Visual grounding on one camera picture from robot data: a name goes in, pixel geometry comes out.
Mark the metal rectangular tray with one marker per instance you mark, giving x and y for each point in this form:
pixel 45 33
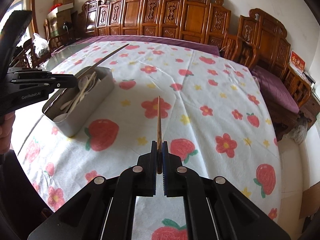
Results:
pixel 86 107

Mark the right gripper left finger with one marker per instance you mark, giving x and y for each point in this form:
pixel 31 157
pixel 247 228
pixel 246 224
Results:
pixel 104 208

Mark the carved wooden armchair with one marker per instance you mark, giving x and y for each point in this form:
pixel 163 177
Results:
pixel 261 41

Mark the cream plastic fork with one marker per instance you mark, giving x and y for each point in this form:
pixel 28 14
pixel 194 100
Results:
pixel 87 83

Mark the floral strawberry tablecloth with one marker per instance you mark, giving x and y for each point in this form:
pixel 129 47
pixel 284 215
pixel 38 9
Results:
pixel 213 116

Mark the stacked cardboard boxes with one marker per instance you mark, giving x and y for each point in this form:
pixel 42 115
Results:
pixel 59 18

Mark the white ceramic spoon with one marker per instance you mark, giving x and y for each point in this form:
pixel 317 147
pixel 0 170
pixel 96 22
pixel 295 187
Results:
pixel 60 118

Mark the purple sofa cushion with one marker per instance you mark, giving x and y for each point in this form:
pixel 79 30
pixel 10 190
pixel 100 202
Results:
pixel 214 50

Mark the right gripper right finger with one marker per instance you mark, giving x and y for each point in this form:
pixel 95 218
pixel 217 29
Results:
pixel 214 208

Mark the dark wooden chair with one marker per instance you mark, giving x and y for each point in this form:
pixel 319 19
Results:
pixel 27 57

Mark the person's left hand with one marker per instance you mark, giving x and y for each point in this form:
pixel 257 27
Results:
pixel 6 132

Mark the carved wooden long sofa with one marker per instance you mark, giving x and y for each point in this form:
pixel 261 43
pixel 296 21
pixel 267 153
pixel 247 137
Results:
pixel 199 21

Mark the red greeting card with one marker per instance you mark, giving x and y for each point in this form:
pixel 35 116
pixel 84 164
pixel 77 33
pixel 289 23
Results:
pixel 296 62

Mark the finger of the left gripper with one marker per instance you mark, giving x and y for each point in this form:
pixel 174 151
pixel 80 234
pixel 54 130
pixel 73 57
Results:
pixel 58 81

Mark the grey bag on floor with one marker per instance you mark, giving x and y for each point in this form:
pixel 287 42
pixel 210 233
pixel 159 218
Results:
pixel 299 132

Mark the white plastic bag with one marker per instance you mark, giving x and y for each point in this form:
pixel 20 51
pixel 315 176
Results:
pixel 40 46

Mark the purple armchair cushion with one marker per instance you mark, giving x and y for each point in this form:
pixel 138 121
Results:
pixel 274 90

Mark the wooden chopstick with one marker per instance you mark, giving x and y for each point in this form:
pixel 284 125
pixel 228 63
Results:
pixel 159 137
pixel 102 60

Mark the wooden side table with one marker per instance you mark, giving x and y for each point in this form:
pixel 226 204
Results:
pixel 310 110

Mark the white plastic spoon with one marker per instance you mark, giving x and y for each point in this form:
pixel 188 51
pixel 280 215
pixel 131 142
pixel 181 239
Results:
pixel 70 102

